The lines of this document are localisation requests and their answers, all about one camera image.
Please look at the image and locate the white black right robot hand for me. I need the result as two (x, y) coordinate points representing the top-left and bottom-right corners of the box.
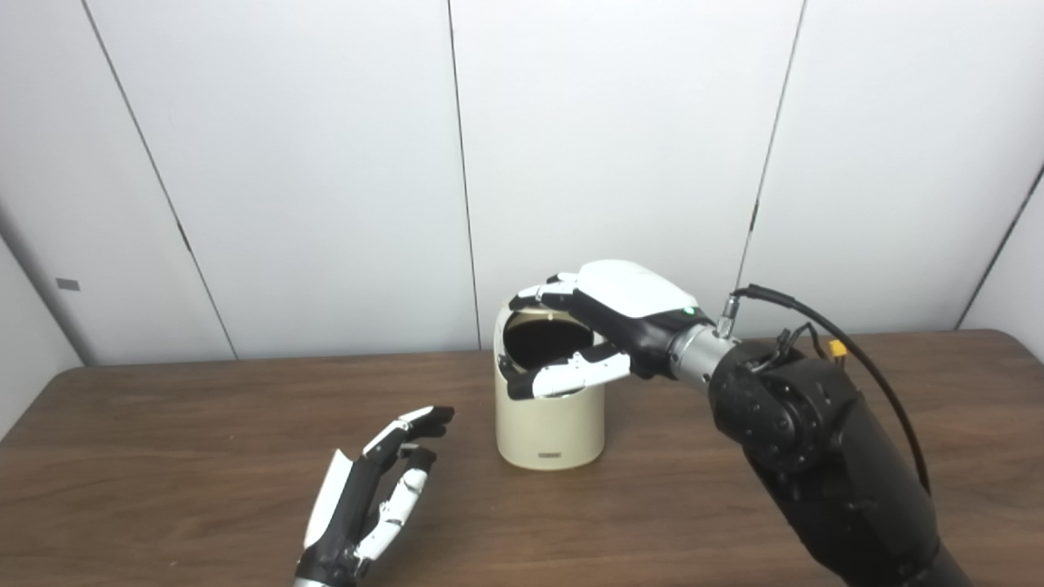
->
(507, 259), (710, 400)

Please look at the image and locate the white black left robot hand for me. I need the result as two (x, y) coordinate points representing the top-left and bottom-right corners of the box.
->
(294, 405), (456, 586)

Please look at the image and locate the cream-colored bin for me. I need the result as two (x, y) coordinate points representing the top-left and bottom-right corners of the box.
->
(493, 302), (606, 471)

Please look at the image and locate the thin wire yellow connector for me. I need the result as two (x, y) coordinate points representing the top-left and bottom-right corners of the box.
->
(754, 322), (849, 372)

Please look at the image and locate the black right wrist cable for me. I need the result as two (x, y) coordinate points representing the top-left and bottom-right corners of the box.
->
(716, 283), (932, 497)

